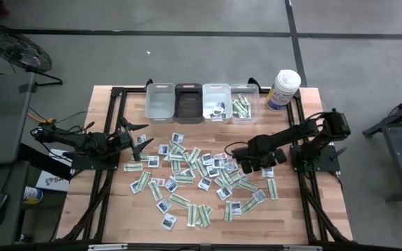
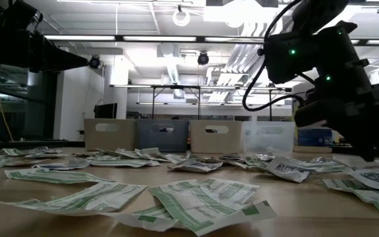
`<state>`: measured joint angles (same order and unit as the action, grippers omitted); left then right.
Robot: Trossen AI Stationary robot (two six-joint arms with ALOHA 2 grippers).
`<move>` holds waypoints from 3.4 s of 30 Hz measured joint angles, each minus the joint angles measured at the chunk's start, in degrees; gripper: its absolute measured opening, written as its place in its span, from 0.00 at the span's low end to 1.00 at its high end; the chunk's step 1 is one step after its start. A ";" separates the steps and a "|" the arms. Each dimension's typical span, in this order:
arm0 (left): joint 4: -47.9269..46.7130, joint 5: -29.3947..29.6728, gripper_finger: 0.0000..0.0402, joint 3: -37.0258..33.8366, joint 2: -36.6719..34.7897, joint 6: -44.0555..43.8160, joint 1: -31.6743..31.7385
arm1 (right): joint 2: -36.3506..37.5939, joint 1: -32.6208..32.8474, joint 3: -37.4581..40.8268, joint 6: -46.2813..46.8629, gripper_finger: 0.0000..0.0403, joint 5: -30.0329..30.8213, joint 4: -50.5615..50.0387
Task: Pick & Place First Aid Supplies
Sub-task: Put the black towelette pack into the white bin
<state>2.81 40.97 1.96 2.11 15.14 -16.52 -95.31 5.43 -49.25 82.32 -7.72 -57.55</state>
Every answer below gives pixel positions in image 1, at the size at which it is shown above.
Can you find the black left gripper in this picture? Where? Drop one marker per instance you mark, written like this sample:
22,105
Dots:
120,141

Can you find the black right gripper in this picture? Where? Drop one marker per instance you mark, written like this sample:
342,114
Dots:
257,151

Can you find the small white wipe packet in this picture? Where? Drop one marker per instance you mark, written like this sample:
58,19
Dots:
141,139

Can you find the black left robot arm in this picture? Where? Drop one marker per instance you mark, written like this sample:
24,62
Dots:
75,139

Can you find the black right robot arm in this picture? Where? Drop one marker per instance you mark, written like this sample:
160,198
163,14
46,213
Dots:
302,130

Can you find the light grey plastic bin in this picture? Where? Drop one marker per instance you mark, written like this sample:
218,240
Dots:
160,102

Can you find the clear plastic bin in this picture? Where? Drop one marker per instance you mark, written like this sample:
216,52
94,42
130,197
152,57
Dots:
255,104

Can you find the dark grey plastic bin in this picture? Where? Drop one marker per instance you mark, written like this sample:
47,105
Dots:
188,104

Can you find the white plastic bin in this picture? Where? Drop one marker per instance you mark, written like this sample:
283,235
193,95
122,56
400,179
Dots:
216,94

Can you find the disinfecting wipes canister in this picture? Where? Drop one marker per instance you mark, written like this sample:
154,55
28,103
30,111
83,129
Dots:
284,87

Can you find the white cardboard box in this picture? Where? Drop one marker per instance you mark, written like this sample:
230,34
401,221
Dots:
56,183

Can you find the blue yellow can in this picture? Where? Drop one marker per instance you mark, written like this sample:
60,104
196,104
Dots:
33,195

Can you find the grey desk top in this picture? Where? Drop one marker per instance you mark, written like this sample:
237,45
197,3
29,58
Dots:
2,115

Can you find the grey low desk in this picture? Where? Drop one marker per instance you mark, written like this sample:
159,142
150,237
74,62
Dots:
2,174

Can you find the dark grey metal stand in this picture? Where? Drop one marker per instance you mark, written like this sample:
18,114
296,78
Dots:
398,160

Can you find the black floor fan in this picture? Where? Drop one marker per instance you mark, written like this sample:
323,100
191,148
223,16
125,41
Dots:
16,49

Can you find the silver metal bracket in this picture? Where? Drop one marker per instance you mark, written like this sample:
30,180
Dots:
107,247
302,248

